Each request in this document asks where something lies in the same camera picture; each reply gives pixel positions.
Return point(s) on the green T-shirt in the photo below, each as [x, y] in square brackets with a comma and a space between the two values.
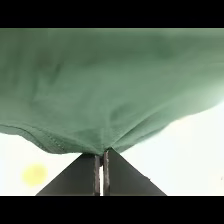
[100, 86]

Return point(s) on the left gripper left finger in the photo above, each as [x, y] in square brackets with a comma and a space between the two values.
[75, 180]

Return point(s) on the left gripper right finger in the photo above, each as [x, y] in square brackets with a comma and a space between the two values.
[128, 178]

